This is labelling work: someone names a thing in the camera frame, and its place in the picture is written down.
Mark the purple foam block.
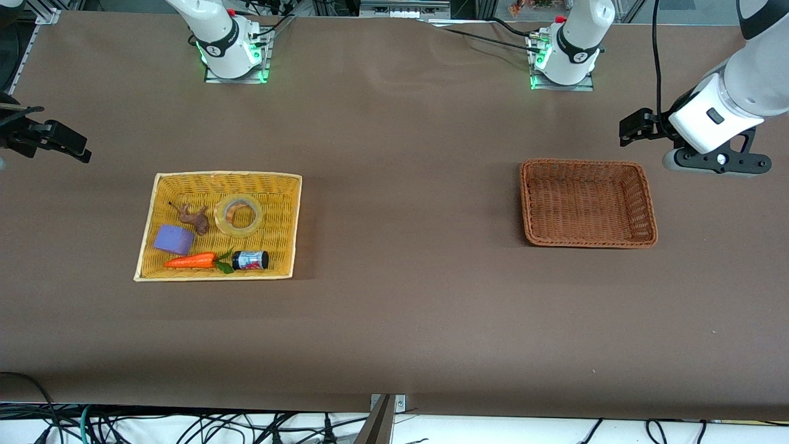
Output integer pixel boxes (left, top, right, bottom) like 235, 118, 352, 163
152, 224, 196, 257

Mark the yellow woven basket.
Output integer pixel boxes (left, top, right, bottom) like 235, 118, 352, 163
134, 171, 303, 282

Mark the black hanging cable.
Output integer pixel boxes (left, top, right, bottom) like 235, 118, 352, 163
651, 0, 666, 127

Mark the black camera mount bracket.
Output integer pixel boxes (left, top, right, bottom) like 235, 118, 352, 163
673, 125, 773, 177

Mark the dark metal support bar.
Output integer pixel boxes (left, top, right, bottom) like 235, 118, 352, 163
353, 395, 396, 444

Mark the small black-lidded jar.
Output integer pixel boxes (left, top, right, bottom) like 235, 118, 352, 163
232, 250, 270, 271

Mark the brown lion figure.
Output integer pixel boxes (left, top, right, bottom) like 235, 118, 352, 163
169, 202, 211, 237

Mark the black table cable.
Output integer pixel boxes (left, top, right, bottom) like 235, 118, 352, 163
424, 17, 546, 51

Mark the yellow clear tape roll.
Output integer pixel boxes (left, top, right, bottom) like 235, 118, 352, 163
213, 192, 265, 239

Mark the aluminium frame profile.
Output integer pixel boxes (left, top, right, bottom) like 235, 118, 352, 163
18, 0, 63, 78

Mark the metal table clamp bracket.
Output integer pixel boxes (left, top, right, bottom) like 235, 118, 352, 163
370, 393, 407, 413

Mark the brown woven basket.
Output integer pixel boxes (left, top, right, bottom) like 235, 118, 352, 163
519, 158, 659, 249

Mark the grey metal box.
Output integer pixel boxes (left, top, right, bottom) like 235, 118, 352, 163
359, 0, 452, 19

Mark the orange toy carrot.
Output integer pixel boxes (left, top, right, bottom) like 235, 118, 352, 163
163, 248, 235, 275

